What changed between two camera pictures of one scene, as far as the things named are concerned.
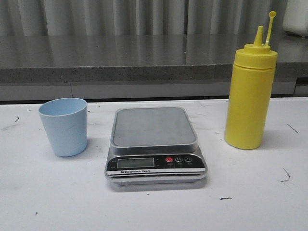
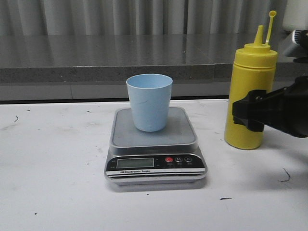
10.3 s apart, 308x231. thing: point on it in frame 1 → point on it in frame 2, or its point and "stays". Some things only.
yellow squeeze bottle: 250,94 stays
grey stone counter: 140,67 stays
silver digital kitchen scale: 154,146 stays
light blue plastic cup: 66,120 → 149,95
